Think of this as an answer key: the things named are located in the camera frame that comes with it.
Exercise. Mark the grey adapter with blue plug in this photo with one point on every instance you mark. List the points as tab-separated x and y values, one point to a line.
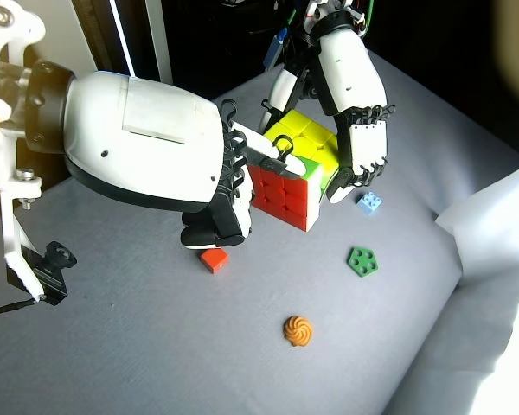
276	45

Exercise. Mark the light blue toy brick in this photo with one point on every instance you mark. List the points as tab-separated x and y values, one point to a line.
369	204

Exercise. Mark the red cube block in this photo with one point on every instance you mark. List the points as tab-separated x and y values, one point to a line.
214	260

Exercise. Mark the grey table cloth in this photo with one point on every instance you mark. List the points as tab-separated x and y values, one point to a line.
112	346

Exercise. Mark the white backdrop sheet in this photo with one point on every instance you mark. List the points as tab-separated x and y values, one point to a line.
493	259

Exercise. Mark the wrist camera on white bracket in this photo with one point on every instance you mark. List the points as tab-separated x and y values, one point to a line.
56	259

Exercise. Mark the orange swirl toy cookie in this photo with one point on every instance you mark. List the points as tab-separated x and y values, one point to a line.
298	331

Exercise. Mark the multicolour puzzle cube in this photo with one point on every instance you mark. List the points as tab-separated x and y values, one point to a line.
285	199

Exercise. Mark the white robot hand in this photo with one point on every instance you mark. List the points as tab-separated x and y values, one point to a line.
350	78
134	138

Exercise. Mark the green pentagon block with holes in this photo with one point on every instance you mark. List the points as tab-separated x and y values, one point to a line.
362	262

